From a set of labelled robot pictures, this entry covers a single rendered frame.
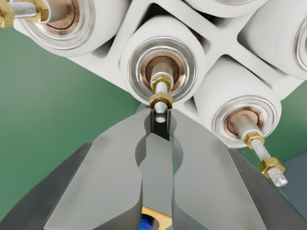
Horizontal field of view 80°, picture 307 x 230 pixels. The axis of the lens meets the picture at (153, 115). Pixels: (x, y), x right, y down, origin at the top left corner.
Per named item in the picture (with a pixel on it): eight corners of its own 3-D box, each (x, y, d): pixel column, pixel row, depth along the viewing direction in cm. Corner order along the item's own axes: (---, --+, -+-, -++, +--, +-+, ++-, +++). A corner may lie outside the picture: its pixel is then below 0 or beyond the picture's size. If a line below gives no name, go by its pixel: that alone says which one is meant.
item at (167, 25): (131, 22, 34) (103, 40, 19) (182, 5, 32) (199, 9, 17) (147, 71, 39) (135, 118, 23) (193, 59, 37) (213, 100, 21)
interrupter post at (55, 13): (46, -14, 17) (23, -16, 14) (72, 2, 17) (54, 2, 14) (41, 13, 18) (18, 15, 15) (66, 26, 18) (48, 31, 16)
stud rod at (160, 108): (156, 73, 19) (152, 111, 12) (166, 72, 18) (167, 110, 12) (157, 82, 19) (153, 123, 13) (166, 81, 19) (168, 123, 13)
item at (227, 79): (178, 75, 39) (187, 124, 23) (214, 38, 35) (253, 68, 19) (209, 102, 42) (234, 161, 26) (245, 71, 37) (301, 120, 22)
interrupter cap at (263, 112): (198, 122, 23) (199, 126, 23) (250, 81, 20) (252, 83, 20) (235, 153, 26) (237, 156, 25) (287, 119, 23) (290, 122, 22)
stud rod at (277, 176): (240, 129, 22) (272, 183, 15) (248, 124, 21) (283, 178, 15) (246, 134, 22) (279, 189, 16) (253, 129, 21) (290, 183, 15)
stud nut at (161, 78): (152, 74, 17) (151, 77, 16) (170, 73, 17) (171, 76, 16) (153, 93, 18) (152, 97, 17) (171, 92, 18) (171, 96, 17)
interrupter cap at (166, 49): (117, 47, 19) (115, 49, 19) (189, 24, 18) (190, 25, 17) (140, 108, 23) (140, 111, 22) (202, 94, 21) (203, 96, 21)
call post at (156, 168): (170, 104, 50) (177, 219, 24) (156, 122, 54) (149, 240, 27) (148, 91, 49) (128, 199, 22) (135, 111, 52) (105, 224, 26)
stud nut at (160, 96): (149, 91, 14) (148, 96, 13) (172, 90, 14) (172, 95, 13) (150, 113, 15) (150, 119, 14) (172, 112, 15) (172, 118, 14)
